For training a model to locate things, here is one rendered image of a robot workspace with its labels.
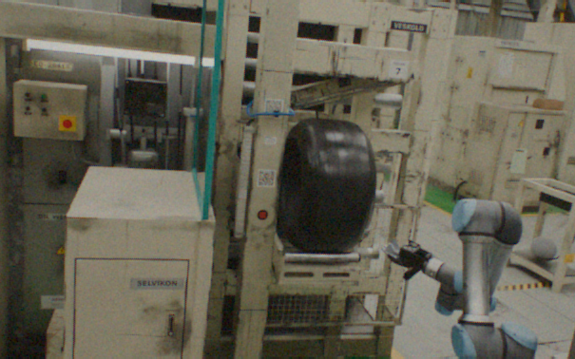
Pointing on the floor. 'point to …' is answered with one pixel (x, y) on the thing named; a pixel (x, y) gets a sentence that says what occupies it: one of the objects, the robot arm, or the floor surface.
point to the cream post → (265, 228)
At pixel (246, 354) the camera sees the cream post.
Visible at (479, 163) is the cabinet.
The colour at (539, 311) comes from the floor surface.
